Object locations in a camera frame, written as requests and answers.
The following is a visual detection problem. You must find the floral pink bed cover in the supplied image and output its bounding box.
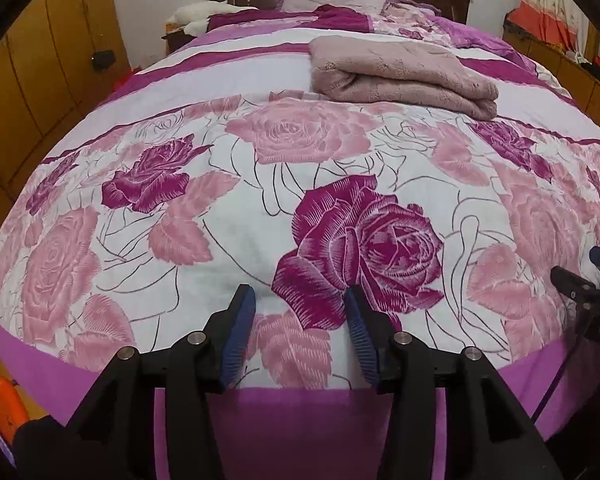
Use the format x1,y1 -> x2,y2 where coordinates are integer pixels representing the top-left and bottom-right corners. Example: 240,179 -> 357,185
0,20 -> 600,479

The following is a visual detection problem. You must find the black cable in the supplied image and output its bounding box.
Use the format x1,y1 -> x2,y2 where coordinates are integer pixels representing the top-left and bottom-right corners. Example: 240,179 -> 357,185
529,238 -> 600,426

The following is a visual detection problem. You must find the orange and white curtain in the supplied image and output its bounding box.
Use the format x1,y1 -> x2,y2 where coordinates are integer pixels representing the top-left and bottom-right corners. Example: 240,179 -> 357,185
506,0 -> 590,55

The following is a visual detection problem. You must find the low wooden cabinet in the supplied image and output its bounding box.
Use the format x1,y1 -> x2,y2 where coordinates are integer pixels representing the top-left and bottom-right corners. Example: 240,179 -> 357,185
503,22 -> 600,126

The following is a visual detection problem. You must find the purple crumpled quilt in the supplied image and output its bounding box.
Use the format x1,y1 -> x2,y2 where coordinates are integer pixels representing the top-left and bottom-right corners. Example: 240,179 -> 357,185
207,3 -> 536,75

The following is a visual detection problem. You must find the dark nightstand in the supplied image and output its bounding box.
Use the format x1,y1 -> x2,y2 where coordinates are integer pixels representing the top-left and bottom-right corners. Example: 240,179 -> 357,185
162,29 -> 195,55

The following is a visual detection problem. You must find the pink knitted cardigan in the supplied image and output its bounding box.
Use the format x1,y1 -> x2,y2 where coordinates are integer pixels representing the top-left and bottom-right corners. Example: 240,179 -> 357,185
309,36 -> 498,120

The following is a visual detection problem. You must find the orange wooden wardrobe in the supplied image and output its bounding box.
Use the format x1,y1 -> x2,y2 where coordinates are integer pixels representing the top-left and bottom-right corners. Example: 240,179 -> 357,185
0,0 -> 131,227

